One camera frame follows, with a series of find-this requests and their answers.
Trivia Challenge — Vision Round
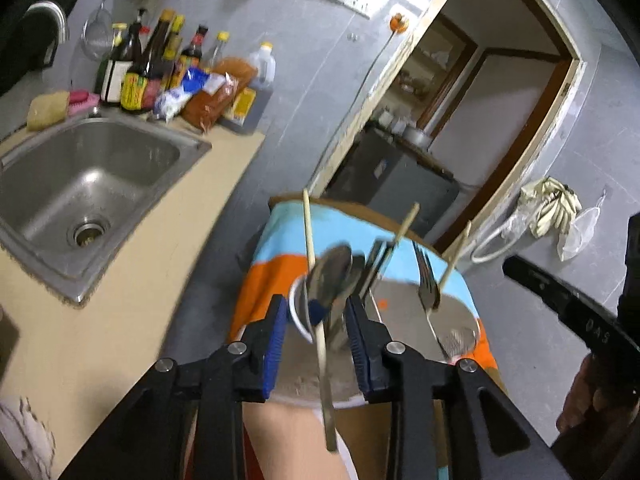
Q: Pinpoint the white perforated utensil holder cup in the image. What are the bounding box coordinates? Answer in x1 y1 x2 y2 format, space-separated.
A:
272 272 486 409

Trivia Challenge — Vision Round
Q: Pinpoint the clear plastic bag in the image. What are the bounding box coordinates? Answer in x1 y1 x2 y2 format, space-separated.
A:
556 192 607 262

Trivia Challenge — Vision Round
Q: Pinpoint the grey cabinet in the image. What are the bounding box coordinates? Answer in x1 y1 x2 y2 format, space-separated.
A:
324 126 462 242

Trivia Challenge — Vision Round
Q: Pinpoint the metal faucet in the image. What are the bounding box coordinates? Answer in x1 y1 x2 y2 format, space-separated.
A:
22 0 69 69

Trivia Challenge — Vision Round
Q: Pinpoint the blue white packet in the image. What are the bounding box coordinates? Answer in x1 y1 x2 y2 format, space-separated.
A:
152 67 227 122

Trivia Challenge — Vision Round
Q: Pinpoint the metal mesh strainer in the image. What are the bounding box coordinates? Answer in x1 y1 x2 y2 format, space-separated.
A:
80 0 129 62

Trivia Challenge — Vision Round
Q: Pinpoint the yellow sponge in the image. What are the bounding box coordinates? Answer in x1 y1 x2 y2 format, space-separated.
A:
25 90 70 132

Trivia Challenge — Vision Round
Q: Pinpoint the stainless steel sink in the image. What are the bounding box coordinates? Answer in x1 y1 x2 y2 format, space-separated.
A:
0 109 214 307

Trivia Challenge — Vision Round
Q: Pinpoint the wooden door frame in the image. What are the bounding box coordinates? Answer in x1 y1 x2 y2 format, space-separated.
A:
305 0 587 256

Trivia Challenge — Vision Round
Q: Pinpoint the yellow cap sauce bottle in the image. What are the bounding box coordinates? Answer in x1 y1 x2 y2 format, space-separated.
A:
166 14 187 87

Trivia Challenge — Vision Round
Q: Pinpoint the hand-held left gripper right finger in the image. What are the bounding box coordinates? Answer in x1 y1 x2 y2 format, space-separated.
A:
345 294 572 480

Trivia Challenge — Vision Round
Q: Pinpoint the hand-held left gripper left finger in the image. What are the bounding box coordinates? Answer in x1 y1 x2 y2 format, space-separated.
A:
59 294 291 480

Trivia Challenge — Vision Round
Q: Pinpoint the bunch of white gloves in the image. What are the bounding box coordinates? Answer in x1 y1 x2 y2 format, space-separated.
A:
519 175 584 239

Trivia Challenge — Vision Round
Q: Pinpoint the slim dark bottle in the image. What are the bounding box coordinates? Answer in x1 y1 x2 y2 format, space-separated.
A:
127 8 148 63

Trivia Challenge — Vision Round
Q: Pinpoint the metal fork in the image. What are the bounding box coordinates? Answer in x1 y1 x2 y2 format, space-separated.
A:
412 242 454 362

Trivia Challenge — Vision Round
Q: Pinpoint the white mottled cloth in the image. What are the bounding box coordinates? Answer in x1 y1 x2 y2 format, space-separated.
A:
0 394 57 480

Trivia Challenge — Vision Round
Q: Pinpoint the green bottle white label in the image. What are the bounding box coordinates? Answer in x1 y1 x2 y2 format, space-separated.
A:
94 22 132 107

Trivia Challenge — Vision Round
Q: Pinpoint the red cap dark bottle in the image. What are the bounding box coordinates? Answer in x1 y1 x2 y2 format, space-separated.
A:
179 24 209 70

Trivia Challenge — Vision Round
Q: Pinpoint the large dark soy sauce bottle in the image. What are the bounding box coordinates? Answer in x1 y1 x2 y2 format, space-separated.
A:
120 9 174 114

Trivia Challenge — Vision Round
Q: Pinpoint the pink scrubber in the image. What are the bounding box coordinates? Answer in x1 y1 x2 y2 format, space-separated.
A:
67 88 102 109

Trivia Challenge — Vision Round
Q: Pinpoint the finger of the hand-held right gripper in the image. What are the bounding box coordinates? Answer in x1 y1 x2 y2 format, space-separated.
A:
502 254 640 362

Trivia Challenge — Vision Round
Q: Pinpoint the white hose loop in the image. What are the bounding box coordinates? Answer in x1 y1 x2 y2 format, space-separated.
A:
469 219 532 264

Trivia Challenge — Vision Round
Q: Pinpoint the clear bottle yellow cap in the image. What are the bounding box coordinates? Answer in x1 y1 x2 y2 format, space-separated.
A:
207 31 231 72

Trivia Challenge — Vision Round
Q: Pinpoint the metal pot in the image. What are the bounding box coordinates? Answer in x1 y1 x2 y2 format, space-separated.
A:
399 124 434 149

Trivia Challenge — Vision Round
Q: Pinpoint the person's right hand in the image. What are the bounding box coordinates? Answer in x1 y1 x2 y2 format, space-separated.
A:
556 352 640 436

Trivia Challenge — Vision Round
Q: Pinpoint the orange blue brown cloth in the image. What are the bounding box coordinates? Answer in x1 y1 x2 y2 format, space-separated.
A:
229 192 509 480

